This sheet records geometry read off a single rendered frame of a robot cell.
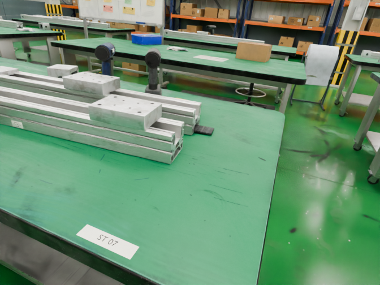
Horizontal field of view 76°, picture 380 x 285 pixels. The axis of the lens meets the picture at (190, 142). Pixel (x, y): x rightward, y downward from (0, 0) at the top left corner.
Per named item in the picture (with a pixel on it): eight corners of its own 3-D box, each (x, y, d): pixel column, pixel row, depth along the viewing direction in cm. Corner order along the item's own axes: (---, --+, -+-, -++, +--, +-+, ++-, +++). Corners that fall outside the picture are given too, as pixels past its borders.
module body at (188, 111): (1, 96, 97) (-5, 75, 93) (24, 90, 106) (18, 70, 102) (191, 135, 79) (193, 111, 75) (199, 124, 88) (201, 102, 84)
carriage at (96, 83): (65, 95, 87) (61, 77, 84) (85, 89, 96) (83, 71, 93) (103, 103, 83) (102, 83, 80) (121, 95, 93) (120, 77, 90)
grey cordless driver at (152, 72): (142, 107, 99) (142, 51, 89) (146, 93, 116) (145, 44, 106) (162, 108, 100) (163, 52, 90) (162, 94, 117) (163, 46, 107)
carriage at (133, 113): (90, 129, 65) (87, 104, 62) (113, 115, 75) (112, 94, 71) (144, 141, 62) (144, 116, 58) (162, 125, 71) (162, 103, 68)
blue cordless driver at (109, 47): (96, 99, 103) (90, 44, 93) (107, 86, 121) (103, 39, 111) (115, 100, 104) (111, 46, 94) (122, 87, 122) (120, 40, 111)
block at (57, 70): (47, 90, 109) (43, 68, 105) (60, 83, 119) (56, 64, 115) (69, 91, 109) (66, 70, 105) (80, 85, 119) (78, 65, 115)
